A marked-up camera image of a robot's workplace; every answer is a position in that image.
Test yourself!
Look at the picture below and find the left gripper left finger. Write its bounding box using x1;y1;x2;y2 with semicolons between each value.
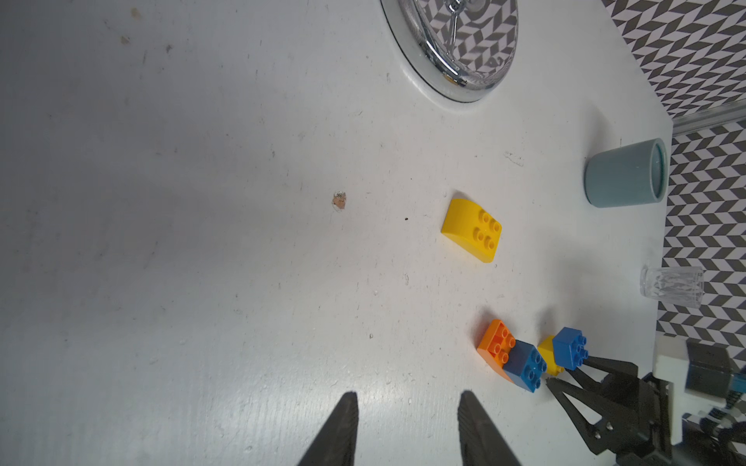
298;391;359;466

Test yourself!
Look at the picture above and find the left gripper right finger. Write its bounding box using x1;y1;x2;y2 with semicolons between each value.
458;390;520;466

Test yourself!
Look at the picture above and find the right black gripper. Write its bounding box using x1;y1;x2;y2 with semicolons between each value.
546;356;673;460

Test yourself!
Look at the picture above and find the blue lego brick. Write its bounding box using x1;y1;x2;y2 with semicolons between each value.
503;340;548;393
552;327;589;371

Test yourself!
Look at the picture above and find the small yellow lego brick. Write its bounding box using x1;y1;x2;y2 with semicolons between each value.
537;336;565;377

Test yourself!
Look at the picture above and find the orange lego brick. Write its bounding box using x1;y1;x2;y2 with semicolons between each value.
477;320;516;383

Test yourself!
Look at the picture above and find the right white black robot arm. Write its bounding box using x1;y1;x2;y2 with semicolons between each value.
546;356;745;465

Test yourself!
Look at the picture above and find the yellow curved lego brick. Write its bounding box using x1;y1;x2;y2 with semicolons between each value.
441;198;502;263

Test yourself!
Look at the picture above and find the clear glass cup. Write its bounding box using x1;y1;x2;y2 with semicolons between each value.
639;266;704;308

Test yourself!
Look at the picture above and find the grey-blue ceramic cup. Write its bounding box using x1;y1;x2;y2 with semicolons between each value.
584;139;669;208

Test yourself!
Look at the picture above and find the chrome mug tree stand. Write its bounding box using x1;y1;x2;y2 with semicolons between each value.
381;0;519;103

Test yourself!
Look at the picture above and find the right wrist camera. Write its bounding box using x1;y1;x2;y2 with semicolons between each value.
652;340;746;432

